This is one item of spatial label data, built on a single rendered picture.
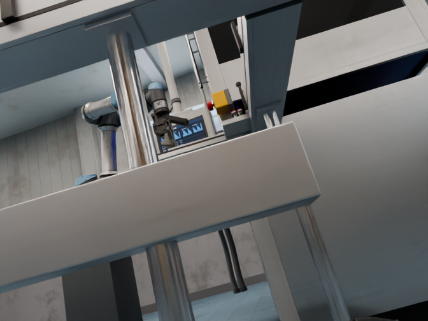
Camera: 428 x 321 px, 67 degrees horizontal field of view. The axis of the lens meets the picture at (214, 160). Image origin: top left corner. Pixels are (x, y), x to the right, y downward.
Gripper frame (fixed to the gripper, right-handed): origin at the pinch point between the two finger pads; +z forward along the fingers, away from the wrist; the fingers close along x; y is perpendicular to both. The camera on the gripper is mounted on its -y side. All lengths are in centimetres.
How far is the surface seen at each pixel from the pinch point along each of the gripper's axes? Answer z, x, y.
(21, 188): -178, -414, 371
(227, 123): 6.7, 25.9, -25.9
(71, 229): 45, 92, 3
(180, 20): 9, 87, -21
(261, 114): 10, 32, -38
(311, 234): 54, 34, -40
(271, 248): 54, 12, -28
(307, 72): -11, 12, -65
